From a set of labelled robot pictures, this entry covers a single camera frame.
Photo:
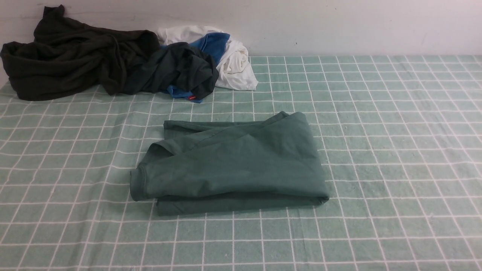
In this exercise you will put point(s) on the green long-sleeved shirt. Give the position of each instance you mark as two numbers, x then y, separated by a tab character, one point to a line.
205	167

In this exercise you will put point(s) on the blue garment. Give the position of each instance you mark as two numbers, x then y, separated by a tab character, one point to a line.
213	46

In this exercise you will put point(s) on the green checkered tablecloth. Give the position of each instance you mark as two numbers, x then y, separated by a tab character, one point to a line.
399	139

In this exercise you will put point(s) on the dark green crumpled garment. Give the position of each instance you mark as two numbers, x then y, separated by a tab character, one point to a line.
190	70

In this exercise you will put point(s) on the dark brown crumpled garment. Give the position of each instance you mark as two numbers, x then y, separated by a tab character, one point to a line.
68	57

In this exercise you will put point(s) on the white garment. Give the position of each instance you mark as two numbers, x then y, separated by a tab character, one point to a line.
235	71

